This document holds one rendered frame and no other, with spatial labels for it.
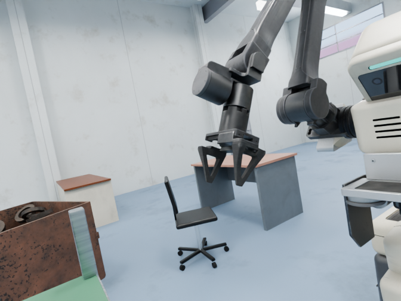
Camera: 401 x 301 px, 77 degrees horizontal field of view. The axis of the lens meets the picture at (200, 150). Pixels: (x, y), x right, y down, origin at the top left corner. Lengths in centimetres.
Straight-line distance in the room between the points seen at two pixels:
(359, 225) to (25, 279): 206
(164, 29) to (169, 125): 296
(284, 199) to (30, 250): 254
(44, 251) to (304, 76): 206
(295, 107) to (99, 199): 414
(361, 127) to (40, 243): 209
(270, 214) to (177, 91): 577
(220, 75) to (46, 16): 730
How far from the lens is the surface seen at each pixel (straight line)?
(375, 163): 68
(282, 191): 319
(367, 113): 69
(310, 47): 74
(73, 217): 61
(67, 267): 238
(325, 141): 77
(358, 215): 71
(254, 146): 46
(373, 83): 66
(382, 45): 63
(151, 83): 774
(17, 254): 221
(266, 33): 62
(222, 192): 427
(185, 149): 788
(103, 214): 462
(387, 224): 107
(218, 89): 48
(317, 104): 65
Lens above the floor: 121
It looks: 4 degrees down
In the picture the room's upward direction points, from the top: 10 degrees counter-clockwise
